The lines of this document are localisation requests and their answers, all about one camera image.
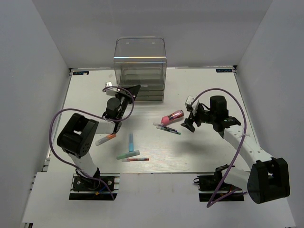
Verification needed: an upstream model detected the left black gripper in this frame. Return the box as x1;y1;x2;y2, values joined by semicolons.
115;85;141;120

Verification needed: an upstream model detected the green pen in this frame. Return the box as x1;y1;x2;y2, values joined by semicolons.
156;126;181;135

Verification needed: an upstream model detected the pink capped marker tube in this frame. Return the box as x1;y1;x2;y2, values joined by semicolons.
161;110;184;126

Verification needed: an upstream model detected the clear acrylic drawer organizer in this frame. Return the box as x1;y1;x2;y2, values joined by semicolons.
114;36;167;102

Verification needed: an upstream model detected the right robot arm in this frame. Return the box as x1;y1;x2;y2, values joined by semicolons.
181;95;290;204

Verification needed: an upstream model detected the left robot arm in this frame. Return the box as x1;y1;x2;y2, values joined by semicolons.
53;83;141;190

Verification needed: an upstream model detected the blue highlighter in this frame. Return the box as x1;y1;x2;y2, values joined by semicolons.
129;133;134;152

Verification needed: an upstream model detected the orange capped highlighter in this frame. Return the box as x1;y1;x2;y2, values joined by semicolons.
95;134;116;146

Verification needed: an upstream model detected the left blue table label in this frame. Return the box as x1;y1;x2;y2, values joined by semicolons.
73;71;89;76

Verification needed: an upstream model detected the blue table label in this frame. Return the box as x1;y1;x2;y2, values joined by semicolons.
216;68;233;73
73;71;89;76

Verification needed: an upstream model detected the green highlighter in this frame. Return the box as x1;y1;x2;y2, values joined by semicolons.
116;150;140;160

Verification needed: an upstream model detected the right blue table label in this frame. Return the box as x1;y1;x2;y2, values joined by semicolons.
216;68;233;73

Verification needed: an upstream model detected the red pen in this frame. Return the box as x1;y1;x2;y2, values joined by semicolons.
122;158;150;162

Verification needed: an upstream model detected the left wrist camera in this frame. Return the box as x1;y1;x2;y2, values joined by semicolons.
103;82;120;96

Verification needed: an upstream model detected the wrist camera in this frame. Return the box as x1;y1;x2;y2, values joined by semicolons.
103;82;120;96
185;95;199;115

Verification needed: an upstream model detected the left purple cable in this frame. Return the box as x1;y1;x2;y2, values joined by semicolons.
49;85;135;200

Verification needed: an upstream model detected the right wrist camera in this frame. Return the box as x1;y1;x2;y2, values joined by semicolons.
185;95;199;115

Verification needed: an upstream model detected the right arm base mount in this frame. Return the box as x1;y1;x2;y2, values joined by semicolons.
193;175;244;202

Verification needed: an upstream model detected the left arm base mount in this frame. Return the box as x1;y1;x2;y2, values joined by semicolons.
69;173;120;201

